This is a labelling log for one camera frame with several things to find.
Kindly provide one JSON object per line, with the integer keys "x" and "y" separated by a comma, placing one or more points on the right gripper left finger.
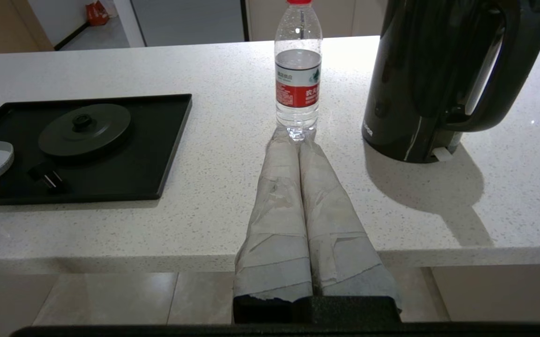
{"x": 277, "y": 234}

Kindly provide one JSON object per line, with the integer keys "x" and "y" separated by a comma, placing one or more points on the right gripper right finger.
{"x": 340, "y": 252}

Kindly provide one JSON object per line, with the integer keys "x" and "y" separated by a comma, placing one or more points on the clear plastic water bottle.
{"x": 298, "y": 89}

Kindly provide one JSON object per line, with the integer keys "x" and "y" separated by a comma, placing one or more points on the black electric kettle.
{"x": 429, "y": 84}

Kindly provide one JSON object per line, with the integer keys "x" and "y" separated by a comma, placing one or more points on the black round kettle base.
{"x": 85, "y": 131}

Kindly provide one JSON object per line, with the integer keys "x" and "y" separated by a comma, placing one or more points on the black rectangular tray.
{"x": 148, "y": 140}

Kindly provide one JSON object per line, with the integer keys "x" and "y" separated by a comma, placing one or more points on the tall grey cabinet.
{"x": 188, "y": 21}

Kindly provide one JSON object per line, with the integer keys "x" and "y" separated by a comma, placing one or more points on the red bag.
{"x": 97, "y": 14}

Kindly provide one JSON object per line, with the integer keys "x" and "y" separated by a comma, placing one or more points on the brown wooden door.
{"x": 3, "y": 23}

